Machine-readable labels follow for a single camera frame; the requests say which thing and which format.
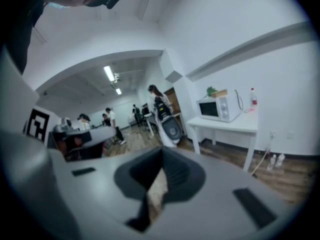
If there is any white wall trunking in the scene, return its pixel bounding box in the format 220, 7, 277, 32
185, 20, 316, 83

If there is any green plant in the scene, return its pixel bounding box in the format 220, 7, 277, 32
206, 86, 219, 98

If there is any wooden box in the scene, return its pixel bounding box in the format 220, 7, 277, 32
211, 89, 229, 99

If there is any black power cable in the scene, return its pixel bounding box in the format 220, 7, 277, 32
234, 89, 244, 111

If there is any white microwave oven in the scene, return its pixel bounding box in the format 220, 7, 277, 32
196, 91, 243, 123

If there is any clear plastic bottle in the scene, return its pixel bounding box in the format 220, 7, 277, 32
274, 153, 286, 169
266, 154, 277, 171

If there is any person's dark clothing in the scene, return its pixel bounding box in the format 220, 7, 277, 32
4, 0, 55, 75

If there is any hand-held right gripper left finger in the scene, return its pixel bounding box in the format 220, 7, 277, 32
113, 146, 164, 233

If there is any brown wooden door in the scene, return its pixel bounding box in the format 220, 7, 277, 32
163, 87, 182, 118

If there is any dark grey rounded machine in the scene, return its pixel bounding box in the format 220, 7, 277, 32
161, 115, 184, 146

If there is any white desk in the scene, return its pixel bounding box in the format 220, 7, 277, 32
144, 112, 161, 136

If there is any grey wall box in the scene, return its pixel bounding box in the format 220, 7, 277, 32
164, 70, 183, 84

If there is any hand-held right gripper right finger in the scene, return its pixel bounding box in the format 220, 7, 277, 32
161, 146, 207, 205

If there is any clear bottle with red label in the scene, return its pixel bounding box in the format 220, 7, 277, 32
250, 87, 259, 112

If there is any yellow cable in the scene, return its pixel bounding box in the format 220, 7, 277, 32
250, 148, 270, 176

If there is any white table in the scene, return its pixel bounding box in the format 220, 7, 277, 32
186, 110, 259, 173

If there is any black head-worn camera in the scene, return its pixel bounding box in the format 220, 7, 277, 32
105, 0, 124, 10

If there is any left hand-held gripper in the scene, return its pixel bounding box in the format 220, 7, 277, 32
47, 117, 118, 161

